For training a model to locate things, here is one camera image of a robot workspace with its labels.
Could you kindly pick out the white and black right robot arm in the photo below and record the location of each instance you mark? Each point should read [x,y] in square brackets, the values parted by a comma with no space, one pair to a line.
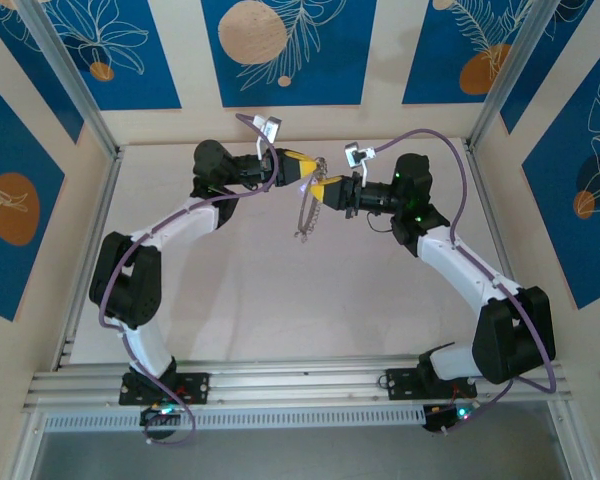
[460,270]

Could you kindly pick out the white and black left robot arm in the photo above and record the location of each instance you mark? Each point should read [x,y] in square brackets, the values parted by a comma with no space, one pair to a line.
[180,225]

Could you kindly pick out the right controller board green light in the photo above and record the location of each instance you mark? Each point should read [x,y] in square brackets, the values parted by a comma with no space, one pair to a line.
[450,415]

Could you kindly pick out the controller board green light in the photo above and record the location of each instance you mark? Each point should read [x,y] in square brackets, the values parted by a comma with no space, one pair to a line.
[450,415]
[160,414]

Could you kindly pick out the left controller board green light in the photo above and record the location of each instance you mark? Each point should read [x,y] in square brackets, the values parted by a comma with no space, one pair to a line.
[160,414]

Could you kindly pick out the white right camera bracket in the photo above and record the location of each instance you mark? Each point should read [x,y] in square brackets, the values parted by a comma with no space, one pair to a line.
[366,172]

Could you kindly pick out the white camera bracket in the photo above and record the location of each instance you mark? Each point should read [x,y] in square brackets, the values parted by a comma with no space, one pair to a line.
[258,147]
[366,172]

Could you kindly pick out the white left camera bracket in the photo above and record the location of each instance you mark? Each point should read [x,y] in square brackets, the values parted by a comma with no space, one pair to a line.
[258,147]

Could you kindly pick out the aluminium right side rail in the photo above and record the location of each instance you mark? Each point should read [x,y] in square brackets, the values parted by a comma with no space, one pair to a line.
[500,250]

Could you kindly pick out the aluminium right frame post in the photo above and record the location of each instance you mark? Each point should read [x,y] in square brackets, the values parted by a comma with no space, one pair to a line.
[505,80]

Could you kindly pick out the aluminium frame post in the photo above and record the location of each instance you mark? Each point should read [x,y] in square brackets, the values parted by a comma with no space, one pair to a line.
[75,85]
[505,80]

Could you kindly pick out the aluminium left side rail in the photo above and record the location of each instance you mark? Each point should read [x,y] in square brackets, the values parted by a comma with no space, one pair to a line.
[100,240]

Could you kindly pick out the aluminium left frame post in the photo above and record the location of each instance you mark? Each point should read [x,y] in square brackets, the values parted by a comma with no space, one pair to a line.
[75,85]

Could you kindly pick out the long aluminium base rail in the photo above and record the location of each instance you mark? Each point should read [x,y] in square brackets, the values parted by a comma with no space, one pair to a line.
[300,380]

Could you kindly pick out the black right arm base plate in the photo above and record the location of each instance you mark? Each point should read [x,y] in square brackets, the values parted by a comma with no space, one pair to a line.
[402,385]

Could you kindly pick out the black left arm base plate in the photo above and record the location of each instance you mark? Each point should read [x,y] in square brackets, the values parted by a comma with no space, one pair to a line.
[195,387]

